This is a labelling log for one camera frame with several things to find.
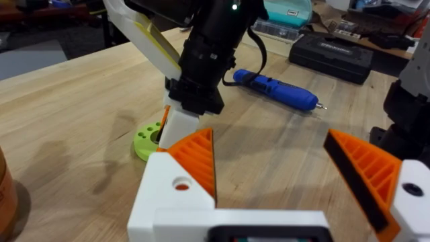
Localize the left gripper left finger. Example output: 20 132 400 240
126 127 218 242

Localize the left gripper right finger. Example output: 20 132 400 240
323 128 430 242

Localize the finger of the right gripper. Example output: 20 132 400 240
155 89 202 153

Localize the blue electric screwdriver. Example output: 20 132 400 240
232 69 328 112

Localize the green disc with holes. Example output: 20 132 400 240
133 121 166 163

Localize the clear plastic parts box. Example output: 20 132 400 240
251 18 302 42

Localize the teal zip case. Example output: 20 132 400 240
263 0 314 28

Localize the black tool case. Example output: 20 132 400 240
288 32 375 85

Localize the cardboard box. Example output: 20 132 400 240
311 1 359 38

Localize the black hand tool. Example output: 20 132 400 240
368 30 416 51

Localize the brown tub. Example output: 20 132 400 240
0 146 19 241

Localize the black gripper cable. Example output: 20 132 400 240
222 26 268 87

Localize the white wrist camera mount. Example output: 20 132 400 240
102 0 183 81

